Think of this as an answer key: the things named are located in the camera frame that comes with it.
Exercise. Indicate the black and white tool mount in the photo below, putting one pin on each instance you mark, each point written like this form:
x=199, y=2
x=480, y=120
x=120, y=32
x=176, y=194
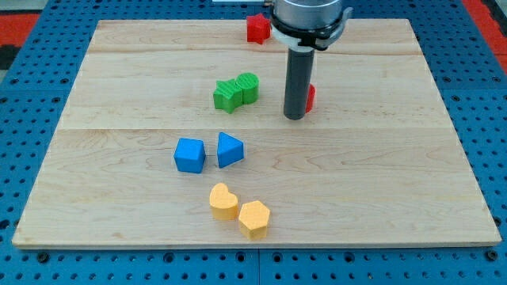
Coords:
x=308, y=28

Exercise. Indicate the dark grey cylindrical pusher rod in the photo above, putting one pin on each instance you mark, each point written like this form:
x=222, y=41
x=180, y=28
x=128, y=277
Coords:
x=298, y=79

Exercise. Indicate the red circle block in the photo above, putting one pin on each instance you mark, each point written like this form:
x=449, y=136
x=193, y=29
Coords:
x=310, y=98

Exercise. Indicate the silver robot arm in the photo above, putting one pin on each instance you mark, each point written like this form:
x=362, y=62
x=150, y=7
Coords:
x=305, y=26

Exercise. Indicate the green circle block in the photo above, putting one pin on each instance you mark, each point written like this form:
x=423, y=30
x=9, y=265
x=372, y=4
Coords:
x=249, y=84

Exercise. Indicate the red star block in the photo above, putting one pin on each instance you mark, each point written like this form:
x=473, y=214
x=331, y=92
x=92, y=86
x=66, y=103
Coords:
x=258, y=28

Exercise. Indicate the green star block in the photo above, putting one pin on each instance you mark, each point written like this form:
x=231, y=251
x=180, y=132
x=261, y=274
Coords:
x=227, y=96

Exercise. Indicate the blue triangle block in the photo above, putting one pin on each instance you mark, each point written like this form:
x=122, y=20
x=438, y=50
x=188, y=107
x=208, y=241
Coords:
x=229, y=150

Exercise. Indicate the light wooden board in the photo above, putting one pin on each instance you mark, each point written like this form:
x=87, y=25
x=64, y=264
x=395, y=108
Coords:
x=377, y=162

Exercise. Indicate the blue cube block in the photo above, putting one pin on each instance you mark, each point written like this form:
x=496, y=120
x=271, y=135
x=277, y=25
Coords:
x=190, y=155

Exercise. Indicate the yellow heart block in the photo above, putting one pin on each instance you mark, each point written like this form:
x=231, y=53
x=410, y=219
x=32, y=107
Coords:
x=223, y=203

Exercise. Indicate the yellow hexagon block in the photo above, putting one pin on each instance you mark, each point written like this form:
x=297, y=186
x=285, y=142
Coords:
x=253, y=220

